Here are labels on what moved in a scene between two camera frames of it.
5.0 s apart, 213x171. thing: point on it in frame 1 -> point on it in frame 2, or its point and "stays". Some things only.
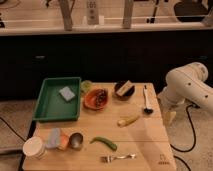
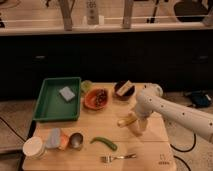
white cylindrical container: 34,147 stays
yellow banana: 125,120 stays
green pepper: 102,140 stays
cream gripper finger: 170,117 -> 135,127
